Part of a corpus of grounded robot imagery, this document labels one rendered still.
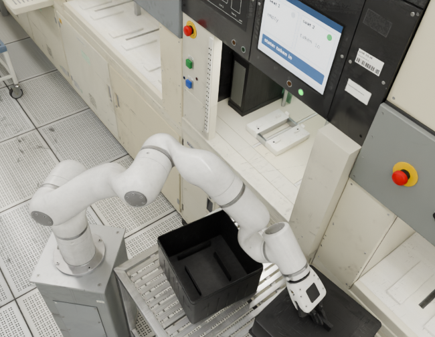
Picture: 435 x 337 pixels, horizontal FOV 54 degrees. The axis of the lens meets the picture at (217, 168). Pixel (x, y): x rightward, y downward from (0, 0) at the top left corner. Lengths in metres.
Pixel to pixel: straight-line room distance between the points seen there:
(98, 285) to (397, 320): 1.03
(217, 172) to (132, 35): 1.73
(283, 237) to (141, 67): 1.45
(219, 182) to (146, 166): 0.19
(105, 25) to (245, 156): 1.32
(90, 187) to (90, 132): 2.06
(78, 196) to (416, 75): 0.94
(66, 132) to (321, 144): 2.37
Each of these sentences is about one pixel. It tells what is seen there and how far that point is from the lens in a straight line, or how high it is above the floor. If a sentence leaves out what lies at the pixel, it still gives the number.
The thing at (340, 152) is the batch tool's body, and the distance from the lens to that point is 1.24.
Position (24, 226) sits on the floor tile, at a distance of 2.85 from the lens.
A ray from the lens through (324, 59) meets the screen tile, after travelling 1.23.
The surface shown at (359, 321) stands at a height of 0.95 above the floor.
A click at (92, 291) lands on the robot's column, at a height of 0.75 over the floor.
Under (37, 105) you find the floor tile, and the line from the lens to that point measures 3.63.
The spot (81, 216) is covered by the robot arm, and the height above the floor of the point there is 1.02.
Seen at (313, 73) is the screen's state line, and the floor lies 1.51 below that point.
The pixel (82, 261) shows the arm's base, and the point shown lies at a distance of 1.68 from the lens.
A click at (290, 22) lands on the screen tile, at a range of 1.28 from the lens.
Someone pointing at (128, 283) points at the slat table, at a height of 0.76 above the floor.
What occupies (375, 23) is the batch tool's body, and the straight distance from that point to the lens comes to 1.10.
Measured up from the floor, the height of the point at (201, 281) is 0.77.
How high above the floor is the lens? 2.21
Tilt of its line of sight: 48 degrees down
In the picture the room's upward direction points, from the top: 5 degrees clockwise
